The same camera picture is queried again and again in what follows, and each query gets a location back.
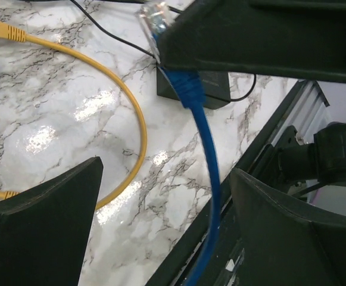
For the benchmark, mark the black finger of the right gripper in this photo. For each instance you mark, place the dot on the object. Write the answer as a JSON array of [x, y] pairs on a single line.
[[299, 39]]

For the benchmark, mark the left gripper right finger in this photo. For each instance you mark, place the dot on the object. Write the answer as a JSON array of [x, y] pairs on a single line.
[[287, 241]]

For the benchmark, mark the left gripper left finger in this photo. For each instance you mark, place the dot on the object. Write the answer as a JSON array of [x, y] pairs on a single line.
[[44, 231]]

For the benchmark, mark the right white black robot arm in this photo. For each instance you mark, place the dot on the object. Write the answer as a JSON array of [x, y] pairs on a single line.
[[324, 159]]

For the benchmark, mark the black power adapter brick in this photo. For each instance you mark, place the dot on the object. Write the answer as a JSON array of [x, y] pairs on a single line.
[[215, 85]]

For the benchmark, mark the aluminium rail frame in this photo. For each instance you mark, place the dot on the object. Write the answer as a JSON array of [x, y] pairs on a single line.
[[306, 113]]

